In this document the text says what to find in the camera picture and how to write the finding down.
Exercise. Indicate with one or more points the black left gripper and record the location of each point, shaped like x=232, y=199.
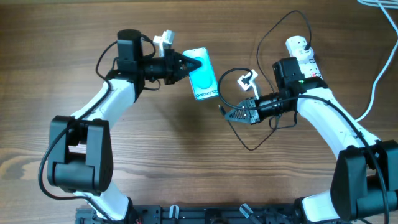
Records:
x=171, y=60

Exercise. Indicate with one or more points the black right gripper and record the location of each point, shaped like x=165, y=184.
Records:
x=252, y=116

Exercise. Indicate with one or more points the turquoise screen Galaxy smartphone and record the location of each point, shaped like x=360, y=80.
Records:
x=203, y=79

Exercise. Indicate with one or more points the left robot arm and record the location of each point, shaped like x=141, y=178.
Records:
x=79, y=159

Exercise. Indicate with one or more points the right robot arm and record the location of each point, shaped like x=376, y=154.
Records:
x=365, y=178

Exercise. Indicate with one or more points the white USB charger plug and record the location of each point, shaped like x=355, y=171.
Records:
x=301, y=54

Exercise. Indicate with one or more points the white power strip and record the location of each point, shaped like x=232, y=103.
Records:
x=309, y=68

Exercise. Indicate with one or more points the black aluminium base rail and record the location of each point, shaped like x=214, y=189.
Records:
x=244, y=213

